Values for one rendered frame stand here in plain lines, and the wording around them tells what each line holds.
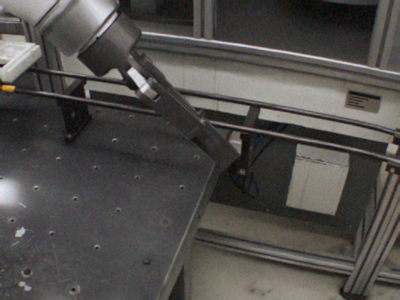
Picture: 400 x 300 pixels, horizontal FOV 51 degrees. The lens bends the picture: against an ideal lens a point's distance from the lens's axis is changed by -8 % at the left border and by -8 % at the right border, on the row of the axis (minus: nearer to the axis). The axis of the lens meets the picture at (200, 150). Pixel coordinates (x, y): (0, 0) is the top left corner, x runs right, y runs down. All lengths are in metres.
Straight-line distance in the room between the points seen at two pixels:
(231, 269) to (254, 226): 0.24
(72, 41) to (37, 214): 0.58
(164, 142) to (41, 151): 0.32
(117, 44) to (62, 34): 0.06
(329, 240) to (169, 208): 1.00
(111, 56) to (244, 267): 1.30
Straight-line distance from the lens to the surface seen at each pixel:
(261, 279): 1.67
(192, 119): 0.51
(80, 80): 1.15
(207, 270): 1.68
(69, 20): 0.48
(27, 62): 1.18
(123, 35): 0.49
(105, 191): 1.01
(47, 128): 1.23
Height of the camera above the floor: 1.38
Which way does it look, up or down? 40 degrees down
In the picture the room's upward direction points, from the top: straight up
